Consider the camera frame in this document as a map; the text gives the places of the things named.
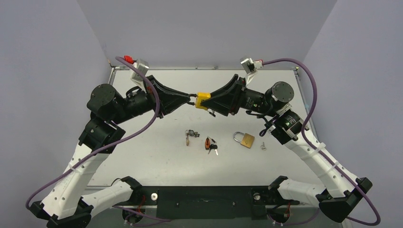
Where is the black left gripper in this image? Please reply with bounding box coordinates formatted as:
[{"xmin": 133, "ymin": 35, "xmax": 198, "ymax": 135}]
[{"xmin": 116, "ymin": 76, "xmax": 194, "ymax": 124}]

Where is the yellow black padlock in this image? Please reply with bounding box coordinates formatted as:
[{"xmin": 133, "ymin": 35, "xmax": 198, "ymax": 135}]
[{"xmin": 187, "ymin": 92, "xmax": 211, "ymax": 110}]

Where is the large brass padlock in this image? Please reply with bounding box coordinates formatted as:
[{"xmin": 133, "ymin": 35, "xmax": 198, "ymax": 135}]
[{"xmin": 233, "ymin": 132, "xmax": 255, "ymax": 149}]

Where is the orange black padlock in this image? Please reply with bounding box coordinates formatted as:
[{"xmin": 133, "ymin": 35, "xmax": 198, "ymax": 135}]
[{"xmin": 204, "ymin": 137, "xmax": 211, "ymax": 150}]

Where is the black-headed keys bunch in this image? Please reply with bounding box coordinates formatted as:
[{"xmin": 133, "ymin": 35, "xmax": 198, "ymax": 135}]
[{"xmin": 207, "ymin": 138, "xmax": 219, "ymax": 155}]

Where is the silver key with ring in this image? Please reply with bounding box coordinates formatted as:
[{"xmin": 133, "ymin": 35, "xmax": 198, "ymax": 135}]
[{"xmin": 260, "ymin": 142, "xmax": 267, "ymax": 151}]

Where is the small brass long-shackle padlock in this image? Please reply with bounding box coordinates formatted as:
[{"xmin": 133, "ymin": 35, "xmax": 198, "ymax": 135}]
[{"xmin": 185, "ymin": 133, "xmax": 190, "ymax": 146}]

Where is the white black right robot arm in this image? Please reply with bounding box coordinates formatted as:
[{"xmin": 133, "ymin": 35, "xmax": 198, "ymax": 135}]
[{"xmin": 196, "ymin": 75, "xmax": 372, "ymax": 222}]

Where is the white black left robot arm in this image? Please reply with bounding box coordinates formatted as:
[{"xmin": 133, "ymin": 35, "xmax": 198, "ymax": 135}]
[{"xmin": 29, "ymin": 76, "xmax": 191, "ymax": 228}]

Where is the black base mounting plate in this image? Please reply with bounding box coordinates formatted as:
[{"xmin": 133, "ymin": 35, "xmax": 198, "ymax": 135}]
[{"xmin": 120, "ymin": 186, "xmax": 299, "ymax": 220}]

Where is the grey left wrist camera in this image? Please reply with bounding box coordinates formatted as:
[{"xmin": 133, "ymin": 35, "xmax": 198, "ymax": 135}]
[{"xmin": 123, "ymin": 55, "xmax": 149, "ymax": 90}]

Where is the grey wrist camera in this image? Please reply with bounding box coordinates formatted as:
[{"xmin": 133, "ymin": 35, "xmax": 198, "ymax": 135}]
[
  {"xmin": 123, "ymin": 55, "xmax": 149, "ymax": 90},
  {"xmin": 240, "ymin": 57, "xmax": 263, "ymax": 86}
]

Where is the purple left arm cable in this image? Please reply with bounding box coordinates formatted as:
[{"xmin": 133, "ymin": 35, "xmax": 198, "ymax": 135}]
[{"xmin": 25, "ymin": 56, "xmax": 161, "ymax": 210}]

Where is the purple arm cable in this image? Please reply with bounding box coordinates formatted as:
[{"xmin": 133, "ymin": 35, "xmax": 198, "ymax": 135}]
[
  {"xmin": 25, "ymin": 56, "xmax": 161, "ymax": 210},
  {"xmin": 262, "ymin": 57, "xmax": 382, "ymax": 227}
]

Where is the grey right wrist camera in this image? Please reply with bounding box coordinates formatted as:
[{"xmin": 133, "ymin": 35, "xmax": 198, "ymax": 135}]
[{"xmin": 240, "ymin": 57, "xmax": 263, "ymax": 86}]

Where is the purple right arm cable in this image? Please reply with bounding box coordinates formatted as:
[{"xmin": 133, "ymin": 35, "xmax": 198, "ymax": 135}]
[{"xmin": 262, "ymin": 57, "xmax": 382, "ymax": 227}]

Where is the aluminium table frame rail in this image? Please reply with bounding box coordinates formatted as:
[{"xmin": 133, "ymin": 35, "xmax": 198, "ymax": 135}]
[{"xmin": 64, "ymin": 185, "xmax": 318, "ymax": 209}]

